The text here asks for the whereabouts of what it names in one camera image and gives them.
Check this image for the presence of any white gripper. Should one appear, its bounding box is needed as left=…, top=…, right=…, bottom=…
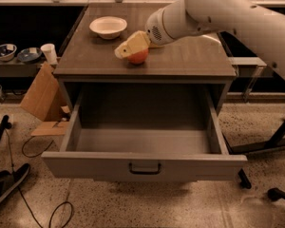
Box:
left=114, top=8, right=175, bottom=59

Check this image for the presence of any red apple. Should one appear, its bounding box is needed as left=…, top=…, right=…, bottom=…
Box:
left=127, top=48, right=149, bottom=65

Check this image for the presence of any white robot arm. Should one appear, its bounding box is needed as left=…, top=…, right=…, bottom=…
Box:
left=115, top=0, right=285, bottom=81

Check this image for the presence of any grey drawer cabinet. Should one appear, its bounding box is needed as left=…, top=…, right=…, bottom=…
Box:
left=54, top=3, right=236, bottom=109

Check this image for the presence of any open grey top drawer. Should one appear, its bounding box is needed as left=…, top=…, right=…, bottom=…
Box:
left=42, top=83, right=247, bottom=182

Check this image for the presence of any white paper bowl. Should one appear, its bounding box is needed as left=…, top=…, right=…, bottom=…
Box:
left=89, top=16, right=127, bottom=40

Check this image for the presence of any white paper cup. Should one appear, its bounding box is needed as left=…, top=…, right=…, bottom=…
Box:
left=41, top=44, right=58, bottom=66

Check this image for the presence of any blue bowl near cup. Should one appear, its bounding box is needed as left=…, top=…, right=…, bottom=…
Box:
left=17, top=47, right=42, bottom=64

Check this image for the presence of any brown cardboard box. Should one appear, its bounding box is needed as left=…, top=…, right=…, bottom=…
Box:
left=20, top=63, right=70, bottom=137

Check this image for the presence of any grey side shelf left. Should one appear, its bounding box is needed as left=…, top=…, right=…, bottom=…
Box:
left=0, top=57, right=46, bottom=78

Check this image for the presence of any blue bowl far left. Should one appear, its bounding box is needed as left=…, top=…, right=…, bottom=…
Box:
left=0, top=44, right=17, bottom=62

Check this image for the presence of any black shoe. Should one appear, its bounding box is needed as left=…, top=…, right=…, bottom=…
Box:
left=0, top=163, right=30, bottom=203

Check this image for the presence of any black drawer handle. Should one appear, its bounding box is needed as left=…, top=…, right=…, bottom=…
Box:
left=128, top=162, right=162, bottom=176

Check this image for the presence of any black floor cable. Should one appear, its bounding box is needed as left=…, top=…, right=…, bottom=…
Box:
left=0, top=112, right=75, bottom=228

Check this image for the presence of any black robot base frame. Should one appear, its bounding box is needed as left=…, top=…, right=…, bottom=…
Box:
left=222, top=109, right=285, bottom=206

